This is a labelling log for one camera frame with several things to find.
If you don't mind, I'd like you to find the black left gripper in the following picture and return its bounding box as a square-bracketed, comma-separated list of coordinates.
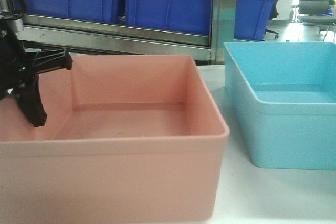
[1, 19, 73, 127]

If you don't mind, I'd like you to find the pink plastic box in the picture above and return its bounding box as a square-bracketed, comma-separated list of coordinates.
[1, 55, 229, 223]

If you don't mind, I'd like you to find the light blue plastic box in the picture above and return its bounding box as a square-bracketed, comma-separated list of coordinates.
[224, 42, 335, 170]

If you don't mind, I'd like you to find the stainless steel shelf rack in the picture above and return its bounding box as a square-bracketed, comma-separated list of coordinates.
[11, 0, 237, 65]

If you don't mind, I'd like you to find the blue bin right on shelf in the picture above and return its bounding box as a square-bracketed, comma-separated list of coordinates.
[234, 0, 276, 41]

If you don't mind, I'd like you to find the blue storage bin right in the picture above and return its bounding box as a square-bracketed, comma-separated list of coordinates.
[125, 0, 212, 35]

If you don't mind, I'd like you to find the grey office chair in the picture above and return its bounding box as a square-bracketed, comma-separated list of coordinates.
[293, 0, 335, 42]

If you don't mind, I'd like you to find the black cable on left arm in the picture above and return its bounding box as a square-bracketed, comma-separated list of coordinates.
[0, 0, 28, 22]

